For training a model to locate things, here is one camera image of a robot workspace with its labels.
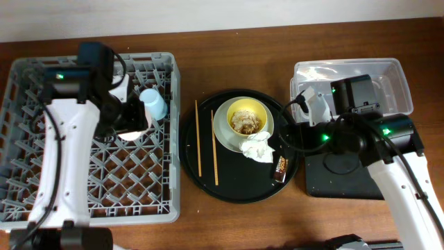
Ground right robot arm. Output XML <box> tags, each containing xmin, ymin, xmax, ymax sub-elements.
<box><xmin>277</xmin><ymin>74</ymin><xmax>443</xmax><ymax>249</ymax></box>

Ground round black tray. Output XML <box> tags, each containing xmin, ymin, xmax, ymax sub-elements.
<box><xmin>180</xmin><ymin>90</ymin><xmax>300</xmax><ymax>203</ymax></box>

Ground right wooden chopstick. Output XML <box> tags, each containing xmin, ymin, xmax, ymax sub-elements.
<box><xmin>211</xmin><ymin>110</ymin><xmax>219</xmax><ymax>186</ymax></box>

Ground black rectangular tray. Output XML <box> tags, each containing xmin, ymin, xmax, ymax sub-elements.
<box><xmin>305</xmin><ymin>133</ymin><xmax>383</xmax><ymax>200</ymax></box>

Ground left wooden chopstick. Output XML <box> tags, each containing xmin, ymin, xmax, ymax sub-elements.
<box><xmin>194</xmin><ymin>100</ymin><xmax>202</xmax><ymax>177</ymax></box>

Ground gold snack wrapper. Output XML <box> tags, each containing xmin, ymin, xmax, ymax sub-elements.
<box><xmin>273</xmin><ymin>156</ymin><xmax>289</xmax><ymax>183</ymax></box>

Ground wooden chopstick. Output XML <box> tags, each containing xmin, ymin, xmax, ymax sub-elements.
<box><xmin>194</xmin><ymin>100</ymin><xmax>202</xmax><ymax>177</ymax></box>
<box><xmin>211</xmin><ymin>110</ymin><xmax>219</xmax><ymax>186</ymax></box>

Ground white tissue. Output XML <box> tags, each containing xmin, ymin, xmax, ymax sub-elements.
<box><xmin>239</xmin><ymin>131</ymin><xmax>275</xmax><ymax>163</ymax></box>

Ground pink cup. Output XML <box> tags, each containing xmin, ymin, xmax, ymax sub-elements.
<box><xmin>118</xmin><ymin>108</ymin><xmax>152</xmax><ymax>141</ymax></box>

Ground yellow bowl with food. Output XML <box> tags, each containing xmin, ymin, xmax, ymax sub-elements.
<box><xmin>226</xmin><ymin>97</ymin><xmax>268</xmax><ymax>137</ymax></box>

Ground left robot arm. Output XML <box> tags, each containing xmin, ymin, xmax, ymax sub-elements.
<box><xmin>9</xmin><ymin>42</ymin><xmax>151</xmax><ymax>249</ymax></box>

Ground clear plastic bin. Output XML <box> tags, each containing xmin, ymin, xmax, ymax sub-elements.
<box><xmin>290</xmin><ymin>58</ymin><xmax>413</xmax><ymax>118</ymax></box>

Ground grey dishwasher rack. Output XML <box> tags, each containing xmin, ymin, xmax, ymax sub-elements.
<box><xmin>1</xmin><ymin>52</ymin><xmax>180</xmax><ymax>231</ymax></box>

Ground blue cup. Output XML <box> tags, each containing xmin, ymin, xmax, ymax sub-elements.
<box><xmin>139</xmin><ymin>88</ymin><xmax>168</xmax><ymax>121</ymax></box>

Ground grey plate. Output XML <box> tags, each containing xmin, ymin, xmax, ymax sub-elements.
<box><xmin>214</xmin><ymin>97</ymin><xmax>274</xmax><ymax>153</ymax></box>

